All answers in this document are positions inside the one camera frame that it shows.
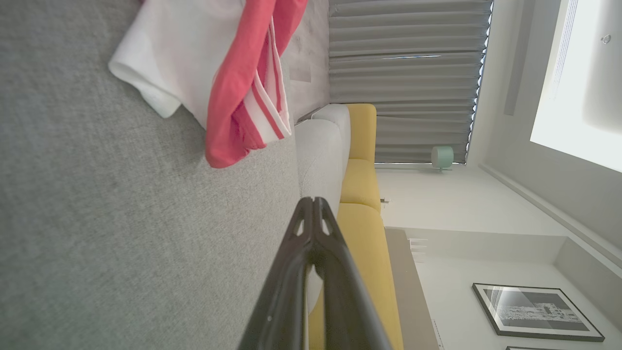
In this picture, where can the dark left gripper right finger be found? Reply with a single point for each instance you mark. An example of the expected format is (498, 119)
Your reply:
(345, 301)

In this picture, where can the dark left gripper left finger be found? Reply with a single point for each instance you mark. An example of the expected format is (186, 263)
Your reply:
(282, 291)

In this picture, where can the red white basketball jersey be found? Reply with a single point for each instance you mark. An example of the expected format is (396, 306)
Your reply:
(184, 58)

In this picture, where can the light grey sofa cushion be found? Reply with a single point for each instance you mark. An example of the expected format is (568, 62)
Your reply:
(318, 160)
(340, 121)

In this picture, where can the mint green lamp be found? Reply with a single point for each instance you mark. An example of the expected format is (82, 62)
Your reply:
(442, 156)

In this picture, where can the black framed monochrome picture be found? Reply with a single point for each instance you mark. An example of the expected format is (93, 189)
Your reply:
(534, 311)

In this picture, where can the grey fabric sofa seat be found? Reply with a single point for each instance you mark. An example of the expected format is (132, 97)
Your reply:
(97, 218)

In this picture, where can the grey pleated curtain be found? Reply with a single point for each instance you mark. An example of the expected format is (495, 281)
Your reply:
(403, 73)

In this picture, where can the bright recessed ceiling panel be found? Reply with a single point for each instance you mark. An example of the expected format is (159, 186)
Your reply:
(578, 87)

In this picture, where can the round ceiling spotlight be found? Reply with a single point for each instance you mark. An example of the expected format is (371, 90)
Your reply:
(606, 39)

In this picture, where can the beige wall ledge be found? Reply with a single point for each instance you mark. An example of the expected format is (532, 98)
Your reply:
(408, 291)

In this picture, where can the white slatted wall vent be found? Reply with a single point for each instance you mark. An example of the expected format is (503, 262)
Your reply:
(418, 248)

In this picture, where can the black picture frame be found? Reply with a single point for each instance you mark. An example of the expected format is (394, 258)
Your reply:
(529, 348)

